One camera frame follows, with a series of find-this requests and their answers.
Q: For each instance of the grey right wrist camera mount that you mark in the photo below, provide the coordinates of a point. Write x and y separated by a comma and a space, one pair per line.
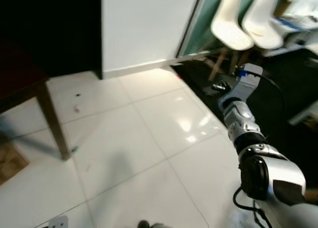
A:
243, 86

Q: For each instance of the white blue plastic bag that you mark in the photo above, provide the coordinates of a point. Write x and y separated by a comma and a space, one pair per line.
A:
300, 9

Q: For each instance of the dark wooden table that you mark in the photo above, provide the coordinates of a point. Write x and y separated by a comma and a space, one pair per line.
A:
49, 118

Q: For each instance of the white plastic chair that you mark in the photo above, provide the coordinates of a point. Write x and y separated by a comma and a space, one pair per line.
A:
263, 19
229, 24

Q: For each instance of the small white trash piece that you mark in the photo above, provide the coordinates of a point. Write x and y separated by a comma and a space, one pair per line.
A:
77, 109

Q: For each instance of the teal wall panel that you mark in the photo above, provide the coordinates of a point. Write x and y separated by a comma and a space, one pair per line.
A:
198, 24

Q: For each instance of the brown cardboard box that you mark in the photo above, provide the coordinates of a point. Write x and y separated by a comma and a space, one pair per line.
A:
11, 163

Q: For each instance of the black robot foot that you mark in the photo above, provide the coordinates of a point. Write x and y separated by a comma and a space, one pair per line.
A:
143, 224

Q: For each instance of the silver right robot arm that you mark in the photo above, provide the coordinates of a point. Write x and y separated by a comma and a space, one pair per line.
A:
278, 173

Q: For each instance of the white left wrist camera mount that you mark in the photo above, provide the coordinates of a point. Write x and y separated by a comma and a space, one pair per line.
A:
58, 222

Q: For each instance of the small green trash piece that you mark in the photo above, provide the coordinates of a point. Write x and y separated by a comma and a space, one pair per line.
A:
74, 149

